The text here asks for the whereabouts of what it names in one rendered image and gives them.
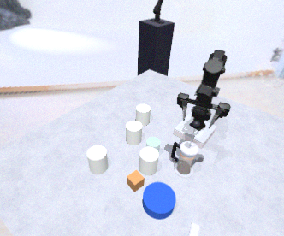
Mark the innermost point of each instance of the white flat bar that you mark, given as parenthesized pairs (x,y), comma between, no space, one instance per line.
(194,230)

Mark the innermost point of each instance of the blue short cylinder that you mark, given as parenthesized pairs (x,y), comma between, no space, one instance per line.
(158,200)

